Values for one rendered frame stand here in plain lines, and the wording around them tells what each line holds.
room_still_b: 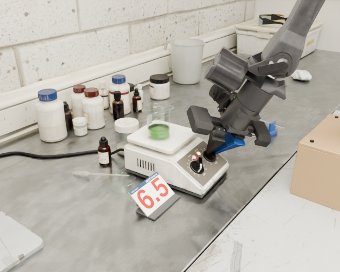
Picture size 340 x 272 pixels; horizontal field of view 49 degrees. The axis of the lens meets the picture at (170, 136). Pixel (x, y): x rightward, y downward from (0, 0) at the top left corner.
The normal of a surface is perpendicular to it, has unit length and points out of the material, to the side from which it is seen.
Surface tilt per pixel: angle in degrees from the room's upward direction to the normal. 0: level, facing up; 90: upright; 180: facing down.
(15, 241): 0
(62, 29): 90
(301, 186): 90
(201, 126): 69
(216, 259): 0
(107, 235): 0
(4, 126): 90
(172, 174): 90
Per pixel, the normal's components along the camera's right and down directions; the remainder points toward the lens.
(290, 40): 0.09, -0.07
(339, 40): -0.60, 0.36
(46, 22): 0.80, 0.26
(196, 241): 0.00, -0.90
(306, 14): -0.11, 0.40
